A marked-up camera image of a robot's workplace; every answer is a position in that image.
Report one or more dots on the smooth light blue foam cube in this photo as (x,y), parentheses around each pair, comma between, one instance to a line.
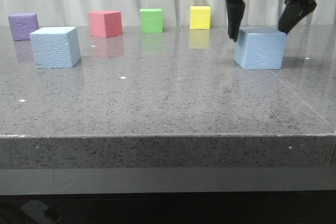
(260,48)

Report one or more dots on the textured light blue foam cube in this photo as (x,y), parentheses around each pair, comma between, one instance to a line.
(55,47)

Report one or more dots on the yellow foam cube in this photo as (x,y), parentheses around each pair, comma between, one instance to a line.
(200,17)

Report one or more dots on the green foam cube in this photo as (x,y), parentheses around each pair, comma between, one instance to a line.
(151,20)

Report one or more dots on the red foam cube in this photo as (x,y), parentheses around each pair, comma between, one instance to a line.
(105,23)

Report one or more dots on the purple foam cube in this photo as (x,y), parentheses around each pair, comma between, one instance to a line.
(22,24)

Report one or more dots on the white power strip under table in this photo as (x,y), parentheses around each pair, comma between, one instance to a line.
(40,212)

